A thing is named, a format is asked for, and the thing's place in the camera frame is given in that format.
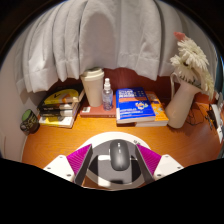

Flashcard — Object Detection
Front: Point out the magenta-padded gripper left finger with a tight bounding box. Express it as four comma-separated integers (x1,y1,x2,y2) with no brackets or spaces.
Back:
43,143,94,187

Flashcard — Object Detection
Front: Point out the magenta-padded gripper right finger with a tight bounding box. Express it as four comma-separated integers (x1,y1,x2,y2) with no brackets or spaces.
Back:
134,143,185,185

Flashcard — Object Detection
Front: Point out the black computer mouse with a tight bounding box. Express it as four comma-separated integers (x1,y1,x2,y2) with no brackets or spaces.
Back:
109,139,130,172

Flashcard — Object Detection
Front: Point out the white and grey mouse pad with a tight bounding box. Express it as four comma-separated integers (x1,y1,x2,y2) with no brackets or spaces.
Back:
79,131,152,190

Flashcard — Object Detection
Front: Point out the yellow and white book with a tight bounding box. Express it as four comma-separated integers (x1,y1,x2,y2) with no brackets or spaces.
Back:
38,113,80,129

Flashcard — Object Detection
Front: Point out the orange book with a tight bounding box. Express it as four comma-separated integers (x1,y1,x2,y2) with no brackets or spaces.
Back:
134,91,170,128

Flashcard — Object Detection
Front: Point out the black book with white pages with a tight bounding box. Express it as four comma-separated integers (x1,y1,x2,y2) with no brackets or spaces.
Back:
39,107,80,118

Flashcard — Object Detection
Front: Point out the red-brown book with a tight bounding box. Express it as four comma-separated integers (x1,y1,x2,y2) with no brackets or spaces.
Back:
79,94,118,119

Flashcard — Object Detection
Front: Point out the thin black book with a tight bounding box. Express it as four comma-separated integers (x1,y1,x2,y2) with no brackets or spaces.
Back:
38,101,81,112

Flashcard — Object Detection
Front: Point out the blue book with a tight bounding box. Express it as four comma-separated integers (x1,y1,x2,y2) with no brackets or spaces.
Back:
115,87,157,125

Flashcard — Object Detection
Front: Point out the dark mug with green inside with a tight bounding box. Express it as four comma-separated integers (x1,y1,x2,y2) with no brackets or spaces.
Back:
19,109,41,135

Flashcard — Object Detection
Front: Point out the white pitcher vase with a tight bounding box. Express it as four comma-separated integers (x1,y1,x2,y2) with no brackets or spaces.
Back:
164,73,202,129

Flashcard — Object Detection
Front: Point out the yellow and black book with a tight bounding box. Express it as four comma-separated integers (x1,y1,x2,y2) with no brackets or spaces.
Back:
41,87,86,106

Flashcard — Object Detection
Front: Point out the clear spray bottle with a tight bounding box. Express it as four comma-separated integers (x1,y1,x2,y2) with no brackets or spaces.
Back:
101,77,114,111

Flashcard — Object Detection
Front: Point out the cream lidded tumbler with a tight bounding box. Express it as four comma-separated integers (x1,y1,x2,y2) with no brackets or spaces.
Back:
80,67,106,108

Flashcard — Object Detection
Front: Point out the white flat device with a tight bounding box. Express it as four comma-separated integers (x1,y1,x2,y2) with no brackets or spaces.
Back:
209,103,224,144

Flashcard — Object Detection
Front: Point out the white flower bouquet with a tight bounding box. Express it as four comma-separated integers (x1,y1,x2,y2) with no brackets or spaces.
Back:
169,31,216,101

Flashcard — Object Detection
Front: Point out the white curtain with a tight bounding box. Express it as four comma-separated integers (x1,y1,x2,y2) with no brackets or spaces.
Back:
14,0,218,94

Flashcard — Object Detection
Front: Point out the black cable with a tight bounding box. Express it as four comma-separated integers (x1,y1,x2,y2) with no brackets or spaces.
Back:
185,106,205,126

